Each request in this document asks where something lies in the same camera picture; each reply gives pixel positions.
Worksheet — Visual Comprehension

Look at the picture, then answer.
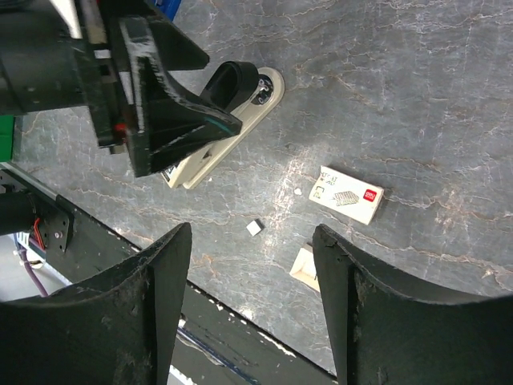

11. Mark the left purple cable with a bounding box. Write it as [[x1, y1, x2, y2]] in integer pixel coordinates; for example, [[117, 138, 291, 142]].
[[14, 232, 51, 298]]

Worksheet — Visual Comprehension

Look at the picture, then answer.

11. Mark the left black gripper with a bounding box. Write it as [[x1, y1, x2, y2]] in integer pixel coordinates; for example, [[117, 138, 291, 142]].
[[73, 1, 242, 177]]

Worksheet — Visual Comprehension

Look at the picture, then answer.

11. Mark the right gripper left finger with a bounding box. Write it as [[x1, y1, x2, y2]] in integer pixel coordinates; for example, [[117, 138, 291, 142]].
[[1, 223, 192, 384]]

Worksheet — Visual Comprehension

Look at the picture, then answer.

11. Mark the small silver staple strip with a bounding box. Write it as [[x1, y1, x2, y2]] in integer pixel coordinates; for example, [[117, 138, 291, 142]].
[[246, 219, 265, 237]]

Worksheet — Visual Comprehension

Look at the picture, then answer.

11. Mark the blue stapler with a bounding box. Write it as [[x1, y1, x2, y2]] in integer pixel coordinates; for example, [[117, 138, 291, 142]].
[[153, 0, 182, 21]]

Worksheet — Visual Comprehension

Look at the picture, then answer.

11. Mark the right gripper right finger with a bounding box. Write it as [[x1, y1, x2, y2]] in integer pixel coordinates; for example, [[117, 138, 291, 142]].
[[313, 225, 512, 384]]

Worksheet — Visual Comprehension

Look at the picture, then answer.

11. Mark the white staple box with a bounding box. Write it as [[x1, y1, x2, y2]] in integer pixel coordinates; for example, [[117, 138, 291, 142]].
[[289, 244, 320, 292]]

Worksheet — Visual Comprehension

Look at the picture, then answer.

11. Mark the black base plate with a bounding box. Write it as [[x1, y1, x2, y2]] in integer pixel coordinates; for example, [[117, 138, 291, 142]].
[[1, 165, 335, 384]]

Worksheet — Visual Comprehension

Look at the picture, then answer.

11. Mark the staple box with red mark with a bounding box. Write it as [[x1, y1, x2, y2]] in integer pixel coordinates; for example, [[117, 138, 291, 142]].
[[309, 166, 384, 225]]

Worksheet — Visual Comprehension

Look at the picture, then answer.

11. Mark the green plastic bin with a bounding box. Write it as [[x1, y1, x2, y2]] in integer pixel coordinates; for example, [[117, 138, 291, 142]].
[[0, 115, 15, 162]]

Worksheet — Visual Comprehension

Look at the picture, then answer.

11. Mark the beige black stapler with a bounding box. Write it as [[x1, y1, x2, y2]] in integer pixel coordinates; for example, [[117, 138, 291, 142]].
[[162, 61, 285, 190]]

